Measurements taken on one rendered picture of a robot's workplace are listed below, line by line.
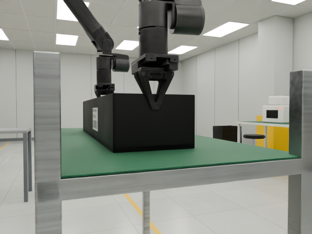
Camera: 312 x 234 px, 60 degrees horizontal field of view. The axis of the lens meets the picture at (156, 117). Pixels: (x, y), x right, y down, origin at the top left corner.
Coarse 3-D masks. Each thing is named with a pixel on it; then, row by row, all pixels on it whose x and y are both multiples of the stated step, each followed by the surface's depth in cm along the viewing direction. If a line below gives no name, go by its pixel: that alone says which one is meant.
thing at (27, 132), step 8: (8, 128) 332; (16, 128) 332; (24, 128) 332; (24, 136) 299; (24, 144) 299; (24, 152) 299; (24, 160) 300; (24, 168) 300; (24, 176) 300; (24, 184) 300; (24, 192) 300; (24, 200) 301
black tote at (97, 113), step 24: (120, 96) 51; (144, 96) 52; (168, 96) 54; (192, 96) 56; (96, 120) 70; (120, 120) 51; (144, 120) 52; (168, 120) 54; (192, 120) 56; (120, 144) 51; (144, 144) 52; (168, 144) 54; (192, 144) 56
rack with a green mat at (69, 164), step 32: (64, 128) 117; (64, 160) 43; (96, 160) 43; (128, 160) 43; (160, 160) 43; (192, 160) 43; (224, 160) 43; (256, 160) 44; (288, 160) 45; (64, 192) 33; (96, 192) 34; (128, 192) 36; (288, 192) 49; (288, 224) 49
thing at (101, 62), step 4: (100, 56) 103; (104, 56) 104; (108, 56) 106; (112, 56) 107; (96, 60) 104; (100, 60) 103; (104, 60) 103; (108, 60) 104; (112, 60) 107; (96, 64) 105; (100, 64) 103; (104, 64) 103; (108, 64) 104; (112, 64) 107; (100, 68) 103; (104, 68) 103; (108, 68) 104; (112, 68) 107
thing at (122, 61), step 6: (108, 42) 101; (102, 48) 101; (108, 48) 101; (102, 54) 108; (108, 54) 103; (114, 54) 104; (120, 54) 106; (120, 60) 106; (126, 60) 107; (120, 66) 106; (126, 66) 107
